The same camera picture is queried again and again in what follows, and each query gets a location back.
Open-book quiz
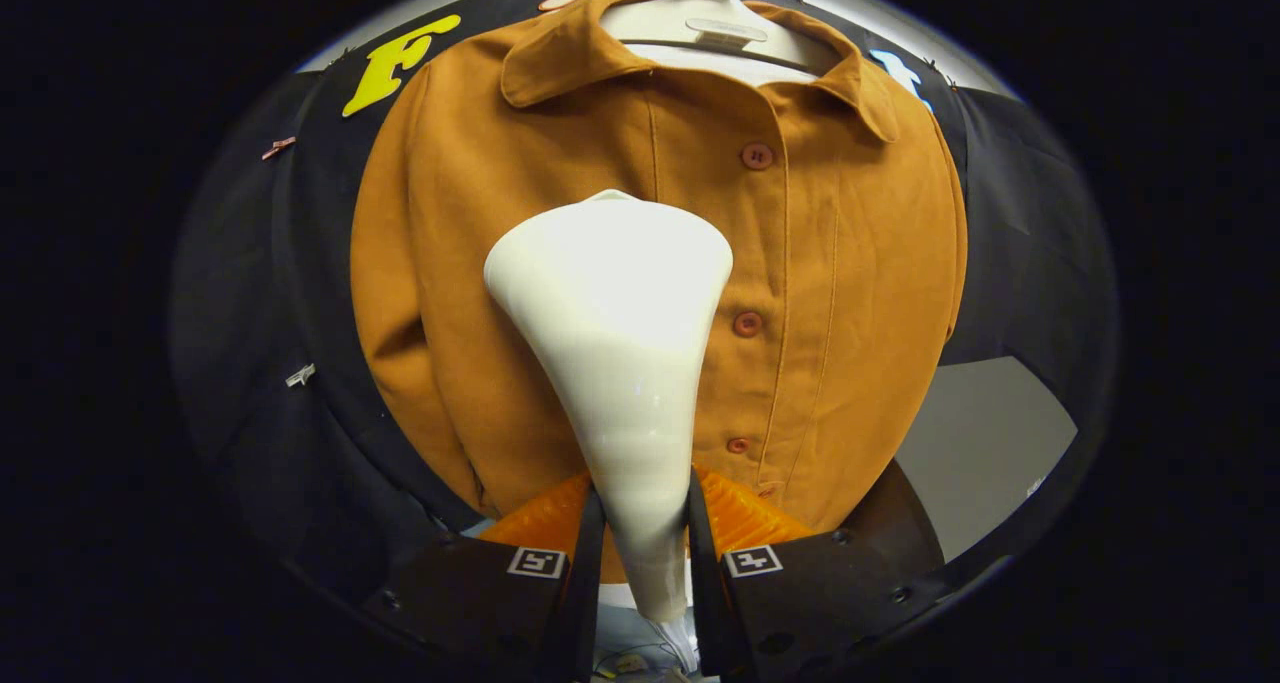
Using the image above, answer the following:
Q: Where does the white steamer hose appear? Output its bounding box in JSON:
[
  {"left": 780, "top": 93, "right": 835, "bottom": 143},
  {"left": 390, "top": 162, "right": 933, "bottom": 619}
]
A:
[{"left": 658, "top": 615, "right": 703, "bottom": 676}]

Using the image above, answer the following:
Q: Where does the white steamer hanger board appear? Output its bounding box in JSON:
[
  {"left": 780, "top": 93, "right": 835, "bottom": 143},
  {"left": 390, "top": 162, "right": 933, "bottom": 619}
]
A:
[{"left": 600, "top": 0, "right": 843, "bottom": 88}]

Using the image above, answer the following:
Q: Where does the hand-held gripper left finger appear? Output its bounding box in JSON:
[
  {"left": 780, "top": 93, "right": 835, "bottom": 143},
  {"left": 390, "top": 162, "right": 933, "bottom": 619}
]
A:
[{"left": 362, "top": 471, "right": 608, "bottom": 683}]

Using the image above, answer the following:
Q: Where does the orange button-up shirt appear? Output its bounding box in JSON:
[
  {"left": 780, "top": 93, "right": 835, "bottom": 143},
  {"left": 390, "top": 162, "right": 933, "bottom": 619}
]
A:
[{"left": 350, "top": 0, "right": 969, "bottom": 536}]

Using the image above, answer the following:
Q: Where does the white garment steamer head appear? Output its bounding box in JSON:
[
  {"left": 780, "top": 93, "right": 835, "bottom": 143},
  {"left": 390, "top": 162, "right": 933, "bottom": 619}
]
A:
[{"left": 483, "top": 189, "right": 734, "bottom": 624}]

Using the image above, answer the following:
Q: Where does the black backdrop cloth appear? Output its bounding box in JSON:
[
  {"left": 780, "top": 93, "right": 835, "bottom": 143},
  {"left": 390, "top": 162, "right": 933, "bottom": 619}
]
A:
[{"left": 170, "top": 0, "right": 1117, "bottom": 604}]

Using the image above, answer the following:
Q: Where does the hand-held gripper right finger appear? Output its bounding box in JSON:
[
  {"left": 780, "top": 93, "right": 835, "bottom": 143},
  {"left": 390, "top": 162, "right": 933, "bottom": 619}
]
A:
[{"left": 686, "top": 466, "right": 963, "bottom": 680}]

